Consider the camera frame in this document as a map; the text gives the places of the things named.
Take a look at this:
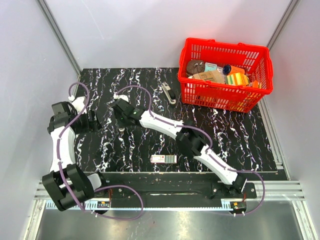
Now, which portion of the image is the white black stapler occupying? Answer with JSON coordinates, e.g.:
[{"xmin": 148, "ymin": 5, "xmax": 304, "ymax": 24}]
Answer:
[{"xmin": 161, "ymin": 82, "xmax": 177, "ymax": 105}]

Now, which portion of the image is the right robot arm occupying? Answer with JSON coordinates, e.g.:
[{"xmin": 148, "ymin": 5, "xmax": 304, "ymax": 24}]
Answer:
[{"xmin": 112, "ymin": 96, "xmax": 247, "ymax": 198}]

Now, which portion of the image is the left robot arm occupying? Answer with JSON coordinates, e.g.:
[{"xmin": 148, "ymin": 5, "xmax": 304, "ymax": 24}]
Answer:
[{"xmin": 42, "ymin": 96, "xmax": 109, "ymax": 212}]

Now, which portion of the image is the staple box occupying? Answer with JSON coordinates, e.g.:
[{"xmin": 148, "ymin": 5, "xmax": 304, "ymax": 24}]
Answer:
[{"xmin": 150, "ymin": 155, "xmax": 177, "ymax": 164}]

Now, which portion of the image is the brown round package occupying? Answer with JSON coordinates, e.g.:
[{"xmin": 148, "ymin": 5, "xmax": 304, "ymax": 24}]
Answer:
[{"xmin": 186, "ymin": 59, "xmax": 205, "ymax": 75}]

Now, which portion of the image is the teal white card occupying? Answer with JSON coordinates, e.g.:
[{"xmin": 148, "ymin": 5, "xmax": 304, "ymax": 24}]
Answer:
[{"xmin": 204, "ymin": 62, "xmax": 218, "ymax": 72}]

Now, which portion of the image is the brown cardboard box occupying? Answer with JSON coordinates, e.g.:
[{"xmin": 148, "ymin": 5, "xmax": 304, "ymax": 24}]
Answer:
[{"xmin": 192, "ymin": 70, "xmax": 226, "ymax": 84}]

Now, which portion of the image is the orange bottle blue cap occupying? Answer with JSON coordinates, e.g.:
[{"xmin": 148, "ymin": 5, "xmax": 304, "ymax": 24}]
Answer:
[{"xmin": 222, "ymin": 64, "xmax": 246, "ymax": 76}]

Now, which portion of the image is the green yellow box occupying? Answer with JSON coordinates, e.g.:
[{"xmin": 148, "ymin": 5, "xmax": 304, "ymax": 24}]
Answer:
[{"xmin": 225, "ymin": 72, "xmax": 250, "ymax": 86}]

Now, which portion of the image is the red plastic basket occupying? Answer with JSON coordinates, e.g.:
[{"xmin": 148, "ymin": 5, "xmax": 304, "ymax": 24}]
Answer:
[{"xmin": 177, "ymin": 38, "xmax": 273, "ymax": 113}]

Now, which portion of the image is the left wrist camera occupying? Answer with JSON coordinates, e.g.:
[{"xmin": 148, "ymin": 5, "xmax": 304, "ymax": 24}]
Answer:
[{"xmin": 68, "ymin": 95, "xmax": 87, "ymax": 114}]

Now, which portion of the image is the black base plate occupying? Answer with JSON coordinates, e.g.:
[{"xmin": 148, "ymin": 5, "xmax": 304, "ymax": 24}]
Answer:
[{"xmin": 101, "ymin": 172, "xmax": 257, "ymax": 200}]

